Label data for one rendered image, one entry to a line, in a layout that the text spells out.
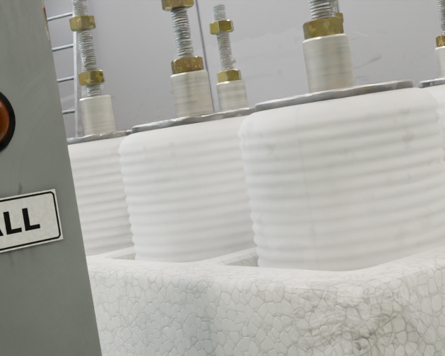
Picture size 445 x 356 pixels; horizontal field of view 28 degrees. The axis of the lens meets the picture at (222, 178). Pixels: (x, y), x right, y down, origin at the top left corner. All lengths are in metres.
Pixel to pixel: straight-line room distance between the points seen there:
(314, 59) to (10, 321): 0.18
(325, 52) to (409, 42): 6.49
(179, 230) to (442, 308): 0.17
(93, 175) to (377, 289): 0.28
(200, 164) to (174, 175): 0.02
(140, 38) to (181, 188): 7.33
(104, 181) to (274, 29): 6.69
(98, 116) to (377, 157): 0.27
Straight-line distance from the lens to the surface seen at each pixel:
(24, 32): 0.36
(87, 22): 0.62
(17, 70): 0.35
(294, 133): 0.39
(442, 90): 0.48
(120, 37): 7.91
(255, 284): 0.37
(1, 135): 0.34
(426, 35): 6.88
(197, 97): 0.51
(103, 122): 0.61
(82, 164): 0.58
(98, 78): 0.62
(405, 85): 0.41
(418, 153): 0.40
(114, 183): 0.58
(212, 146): 0.48
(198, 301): 0.41
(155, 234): 0.49
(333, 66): 0.42
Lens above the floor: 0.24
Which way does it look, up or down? 3 degrees down
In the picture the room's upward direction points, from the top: 9 degrees counter-clockwise
